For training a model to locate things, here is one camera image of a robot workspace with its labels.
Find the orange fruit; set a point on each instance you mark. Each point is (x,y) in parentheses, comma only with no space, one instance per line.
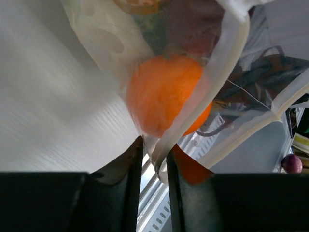
(158,90)

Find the dark red apple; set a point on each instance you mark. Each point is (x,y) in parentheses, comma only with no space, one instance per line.
(193,26)

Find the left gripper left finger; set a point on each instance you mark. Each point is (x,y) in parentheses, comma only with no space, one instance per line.
(106,200)

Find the slotted cable duct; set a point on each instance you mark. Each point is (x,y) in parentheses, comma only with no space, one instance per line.
(154,204)

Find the purple onion background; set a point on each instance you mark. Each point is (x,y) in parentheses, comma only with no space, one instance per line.
(292,164)

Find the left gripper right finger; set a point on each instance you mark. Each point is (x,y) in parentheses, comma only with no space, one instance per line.
(202,201)

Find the clear zip top bag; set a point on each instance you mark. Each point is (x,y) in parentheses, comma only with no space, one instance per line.
(219,70)

